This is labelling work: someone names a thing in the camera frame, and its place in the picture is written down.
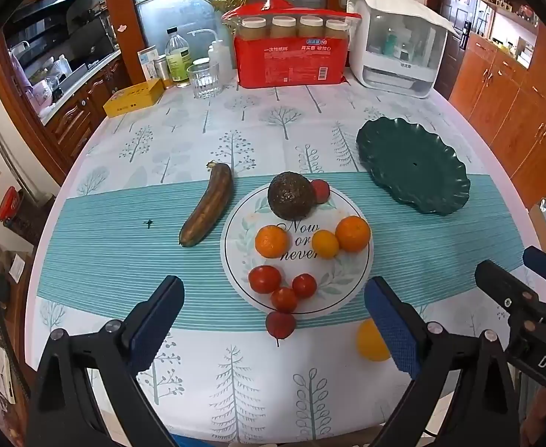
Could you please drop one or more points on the red container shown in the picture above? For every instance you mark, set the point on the red container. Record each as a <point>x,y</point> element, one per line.
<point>8,204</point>

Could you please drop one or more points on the small white carton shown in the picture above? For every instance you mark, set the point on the small white carton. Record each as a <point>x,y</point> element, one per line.
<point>147,63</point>

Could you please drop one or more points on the brown overripe banana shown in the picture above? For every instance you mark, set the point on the brown overripe banana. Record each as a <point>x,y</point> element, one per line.
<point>210,207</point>

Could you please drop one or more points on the clear bottle with yellow liquid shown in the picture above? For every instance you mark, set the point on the clear bottle with yellow liquid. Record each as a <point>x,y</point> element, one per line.
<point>178,63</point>

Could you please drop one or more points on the red paper cup package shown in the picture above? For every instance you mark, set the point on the red paper cup package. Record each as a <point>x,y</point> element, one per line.
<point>291,63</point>

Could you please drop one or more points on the large red tomato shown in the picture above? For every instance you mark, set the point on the large red tomato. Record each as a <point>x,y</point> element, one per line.
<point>264,279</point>

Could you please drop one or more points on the red lychee with stem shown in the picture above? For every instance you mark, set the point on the red lychee with stem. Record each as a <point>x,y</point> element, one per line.
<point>280,324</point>

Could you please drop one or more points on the wooden cabinet row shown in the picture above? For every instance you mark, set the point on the wooden cabinet row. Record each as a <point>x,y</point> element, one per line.
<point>510,102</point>

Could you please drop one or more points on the small red tomato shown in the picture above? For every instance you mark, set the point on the small red tomato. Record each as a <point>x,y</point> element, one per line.
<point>284,299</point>
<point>304,285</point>

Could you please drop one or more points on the dark green leaf-shaped plate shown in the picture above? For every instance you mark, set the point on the dark green leaf-shaped plate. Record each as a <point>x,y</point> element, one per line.
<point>410,167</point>

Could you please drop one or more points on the dark brown avocado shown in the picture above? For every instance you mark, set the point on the dark brown avocado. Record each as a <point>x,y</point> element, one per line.
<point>291,195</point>

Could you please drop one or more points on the white printed round plate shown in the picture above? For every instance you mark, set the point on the white printed round plate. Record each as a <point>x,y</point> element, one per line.
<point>347,284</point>

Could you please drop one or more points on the clear drinking glass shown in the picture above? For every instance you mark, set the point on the clear drinking glass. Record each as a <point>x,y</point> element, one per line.
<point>204,81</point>

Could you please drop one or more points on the small red fruit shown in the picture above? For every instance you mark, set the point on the small red fruit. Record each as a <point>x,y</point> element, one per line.
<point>322,191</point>

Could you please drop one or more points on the orange mandarin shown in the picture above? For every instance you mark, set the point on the orange mandarin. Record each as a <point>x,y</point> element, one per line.
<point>272,241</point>
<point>353,233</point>

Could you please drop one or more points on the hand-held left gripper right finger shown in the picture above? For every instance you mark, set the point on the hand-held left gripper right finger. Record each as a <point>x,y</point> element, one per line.
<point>394,330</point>

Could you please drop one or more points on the large yellow citrus fruit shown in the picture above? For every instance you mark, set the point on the large yellow citrus fruit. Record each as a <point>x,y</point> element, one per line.
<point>370,342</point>

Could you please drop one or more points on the small metal tin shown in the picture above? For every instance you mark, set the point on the small metal tin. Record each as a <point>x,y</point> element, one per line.
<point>161,72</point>

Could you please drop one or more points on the beige lidded jar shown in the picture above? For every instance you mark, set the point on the beige lidded jar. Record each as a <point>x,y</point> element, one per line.
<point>311,27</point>
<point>337,29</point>
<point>283,27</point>
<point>253,28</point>

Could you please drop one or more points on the white countertop appliance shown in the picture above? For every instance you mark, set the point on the white countertop appliance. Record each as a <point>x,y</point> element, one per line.
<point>394,51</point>

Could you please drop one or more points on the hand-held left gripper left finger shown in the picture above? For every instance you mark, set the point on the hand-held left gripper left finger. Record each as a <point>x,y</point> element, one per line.
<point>155,322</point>

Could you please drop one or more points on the wooden kitchen counter cabinets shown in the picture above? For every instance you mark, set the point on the wooden kitchen counter cabinets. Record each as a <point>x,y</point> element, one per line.
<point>82,102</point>

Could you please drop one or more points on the small yellow-orange mandarin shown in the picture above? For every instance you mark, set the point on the small yellow-orange mandarin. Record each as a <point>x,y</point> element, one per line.
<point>325,244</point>

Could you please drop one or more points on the yellow cardboard box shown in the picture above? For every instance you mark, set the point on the yellow cardboard box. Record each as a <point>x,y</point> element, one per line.
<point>131,98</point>

